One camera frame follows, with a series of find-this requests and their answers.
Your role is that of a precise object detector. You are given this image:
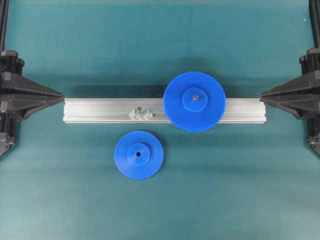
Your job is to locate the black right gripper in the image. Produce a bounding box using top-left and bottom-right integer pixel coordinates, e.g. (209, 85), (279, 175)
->
(260, 48), (320, 152)

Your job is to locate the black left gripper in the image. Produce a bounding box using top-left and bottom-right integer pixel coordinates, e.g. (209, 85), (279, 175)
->
(0, 50), (65, 157)

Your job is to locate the small blue gear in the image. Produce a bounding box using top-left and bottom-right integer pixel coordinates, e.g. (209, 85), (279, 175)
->
(113, 130), (165, 181)

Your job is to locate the large blue gear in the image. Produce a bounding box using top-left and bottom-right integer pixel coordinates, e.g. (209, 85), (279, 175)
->
(162, 71), (227, 133)

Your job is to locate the aluminium extrusion rail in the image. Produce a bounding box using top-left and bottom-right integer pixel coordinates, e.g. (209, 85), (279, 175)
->
(63, 98), (267, 124)

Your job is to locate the black right frame post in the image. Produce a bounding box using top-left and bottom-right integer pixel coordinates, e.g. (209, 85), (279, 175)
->
(309, 0), (320, 48)

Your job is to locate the black frame post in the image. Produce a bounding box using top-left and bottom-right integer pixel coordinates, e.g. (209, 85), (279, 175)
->
(309, 0), (320, 48)
(0, 0), (10, 52)

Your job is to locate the black left frame post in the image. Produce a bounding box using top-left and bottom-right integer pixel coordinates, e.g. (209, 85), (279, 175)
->
(0, 0), (10, 52)

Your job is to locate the silver corner bracket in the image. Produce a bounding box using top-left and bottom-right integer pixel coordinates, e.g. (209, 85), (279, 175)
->
(142, 109), (153, 121)
(128, 108), (141, 121)

